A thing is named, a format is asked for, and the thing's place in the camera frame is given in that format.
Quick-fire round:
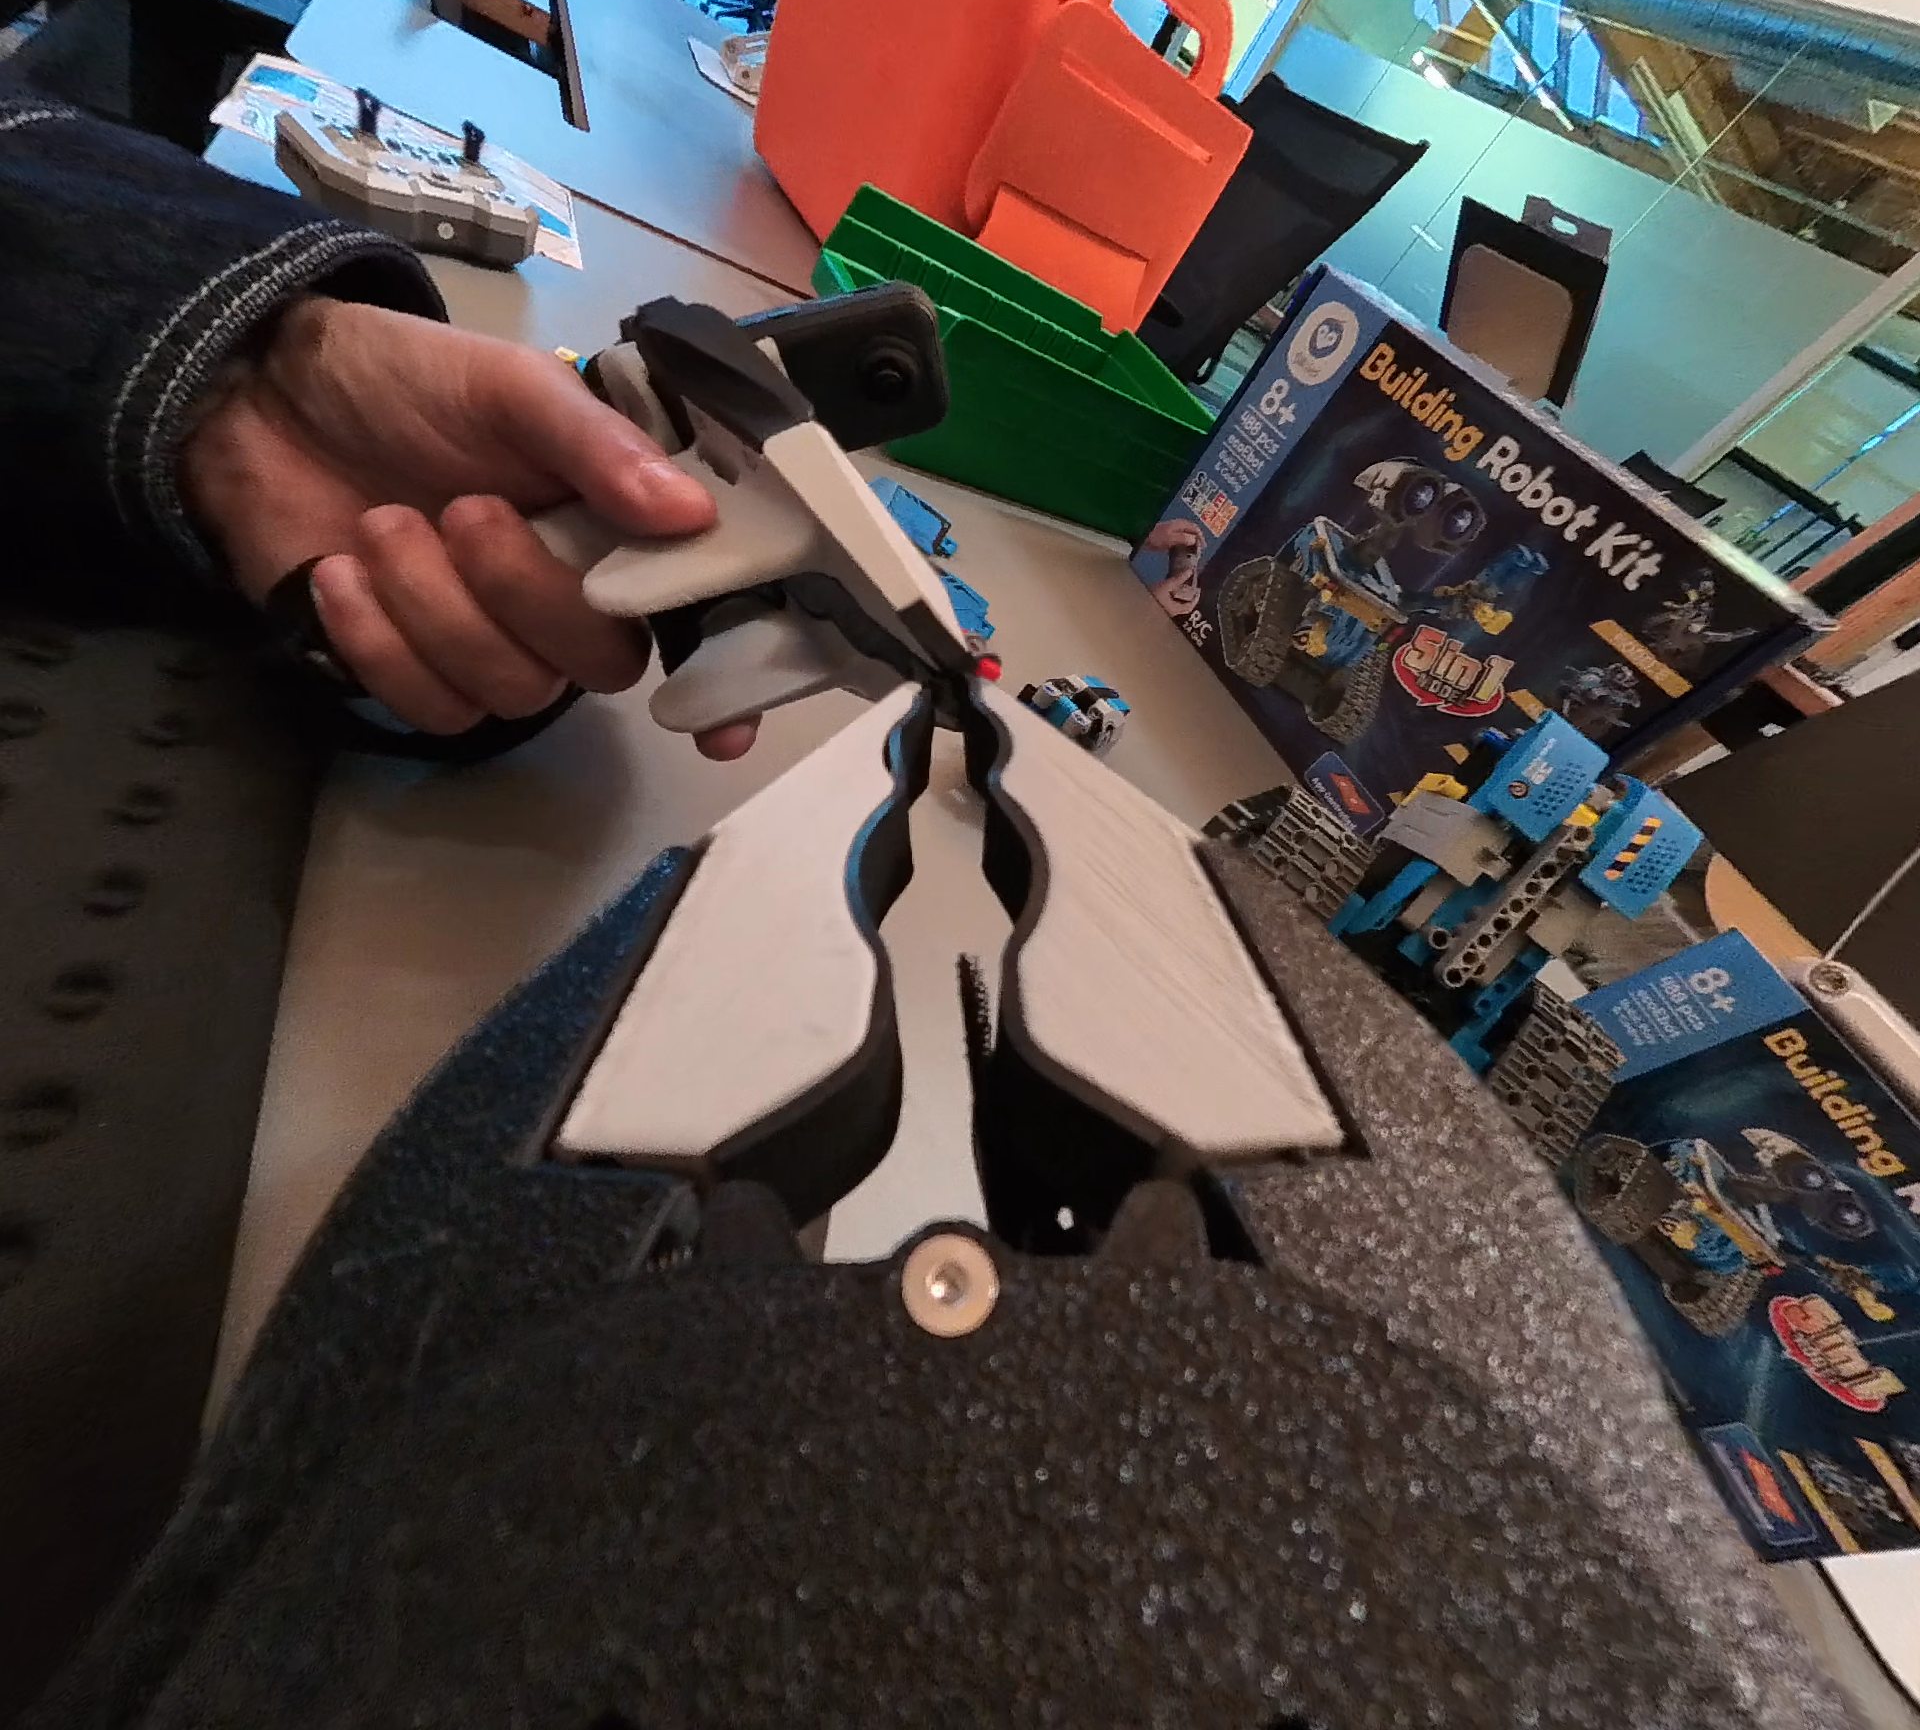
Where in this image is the grey desk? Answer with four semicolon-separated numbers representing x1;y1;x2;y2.
283;0;824;295
203;130;1920;1730

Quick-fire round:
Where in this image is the small grey connector red pin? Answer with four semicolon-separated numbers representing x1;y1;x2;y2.
919;653;1002;736

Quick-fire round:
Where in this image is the black hanging card box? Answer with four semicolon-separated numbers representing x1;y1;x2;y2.
1436;190;1612;414

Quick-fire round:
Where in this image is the green plastic bin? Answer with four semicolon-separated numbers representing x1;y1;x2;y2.
807;184;1217;546

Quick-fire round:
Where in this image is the dark blue toy kit box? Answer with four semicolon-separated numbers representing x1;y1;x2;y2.
1131;266;1834;839

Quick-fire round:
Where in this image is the orange felt bag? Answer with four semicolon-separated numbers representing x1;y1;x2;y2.
750;0;1256;332

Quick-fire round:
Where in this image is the black dimpled pad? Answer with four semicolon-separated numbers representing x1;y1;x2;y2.
0;606;327;1730

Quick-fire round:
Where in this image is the white clamp stand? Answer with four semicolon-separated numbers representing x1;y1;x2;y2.
1793;847;1920;1088

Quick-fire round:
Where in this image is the black backdrop board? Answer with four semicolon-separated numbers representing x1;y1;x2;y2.
1657;671;1920;1010

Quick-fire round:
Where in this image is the blue grey tracked toy robot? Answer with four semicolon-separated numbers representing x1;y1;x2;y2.
1206;709;1709;1170

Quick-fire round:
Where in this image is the printed instruction leaflet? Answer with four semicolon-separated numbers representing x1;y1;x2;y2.
209;50;586;272

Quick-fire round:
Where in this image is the brown cardboard piece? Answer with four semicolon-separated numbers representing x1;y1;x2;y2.
1704;854;1800;968

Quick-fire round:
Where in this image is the person's left forearm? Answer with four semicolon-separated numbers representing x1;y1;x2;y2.
0;0;453;606

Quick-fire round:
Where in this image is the grey remote controller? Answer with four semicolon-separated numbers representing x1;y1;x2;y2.
268;88;542;272

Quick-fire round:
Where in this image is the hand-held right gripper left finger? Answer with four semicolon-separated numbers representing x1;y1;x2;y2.
551;681;935;1221

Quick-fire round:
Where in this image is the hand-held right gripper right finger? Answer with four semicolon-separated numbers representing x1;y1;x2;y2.
973;684;1350;1190

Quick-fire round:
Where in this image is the building robot kit booklet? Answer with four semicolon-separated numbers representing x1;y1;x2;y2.
1561;928;1920;1564

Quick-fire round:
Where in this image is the small blue black toy car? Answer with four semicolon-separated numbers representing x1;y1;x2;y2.
1019;671;1133;758

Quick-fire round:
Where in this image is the person's left hand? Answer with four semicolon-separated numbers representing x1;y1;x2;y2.
181;295;761;764

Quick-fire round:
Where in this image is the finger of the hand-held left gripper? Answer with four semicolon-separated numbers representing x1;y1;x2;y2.
763;418;985;691

